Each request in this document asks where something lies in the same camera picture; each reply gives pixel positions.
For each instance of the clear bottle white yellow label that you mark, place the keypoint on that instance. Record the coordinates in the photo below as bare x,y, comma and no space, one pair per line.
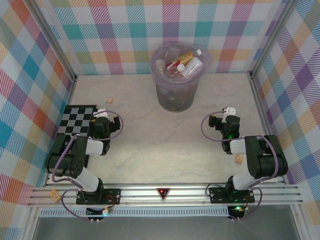
192,67

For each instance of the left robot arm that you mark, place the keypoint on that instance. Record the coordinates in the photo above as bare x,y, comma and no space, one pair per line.
75,160

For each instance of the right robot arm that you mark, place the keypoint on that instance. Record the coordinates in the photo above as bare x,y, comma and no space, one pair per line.
265,160

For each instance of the grey round waste bin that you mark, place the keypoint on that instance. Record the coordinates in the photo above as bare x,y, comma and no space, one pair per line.
175,100

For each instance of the small wooden cube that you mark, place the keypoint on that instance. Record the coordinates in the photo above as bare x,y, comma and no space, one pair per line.
109,100

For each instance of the black and grey chessboard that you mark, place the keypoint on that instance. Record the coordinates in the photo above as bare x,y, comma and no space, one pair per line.
75,120

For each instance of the small orange cracker tile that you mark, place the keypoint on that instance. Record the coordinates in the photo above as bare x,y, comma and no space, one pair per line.
54,196
239,159

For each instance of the red triangle emblem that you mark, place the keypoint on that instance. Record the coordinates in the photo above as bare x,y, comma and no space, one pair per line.
163,193

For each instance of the small circuit board with LED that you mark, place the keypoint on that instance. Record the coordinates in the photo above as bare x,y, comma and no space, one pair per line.
105,212
237,208

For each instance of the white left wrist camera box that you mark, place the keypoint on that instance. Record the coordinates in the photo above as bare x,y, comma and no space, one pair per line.
100,113

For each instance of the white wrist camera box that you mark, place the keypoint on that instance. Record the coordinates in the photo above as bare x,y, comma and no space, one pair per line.
100,113
230,110

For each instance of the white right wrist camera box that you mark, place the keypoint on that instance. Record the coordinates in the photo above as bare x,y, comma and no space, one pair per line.
230,110

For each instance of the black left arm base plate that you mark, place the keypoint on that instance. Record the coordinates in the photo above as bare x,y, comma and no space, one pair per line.
112,193

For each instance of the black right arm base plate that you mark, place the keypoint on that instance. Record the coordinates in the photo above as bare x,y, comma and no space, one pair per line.
217,193

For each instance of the aluminium mounting rail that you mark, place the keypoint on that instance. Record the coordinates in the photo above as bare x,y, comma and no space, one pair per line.
140,193

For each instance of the aluminium frame post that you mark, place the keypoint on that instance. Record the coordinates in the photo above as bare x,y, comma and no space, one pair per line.
53,37
272,37

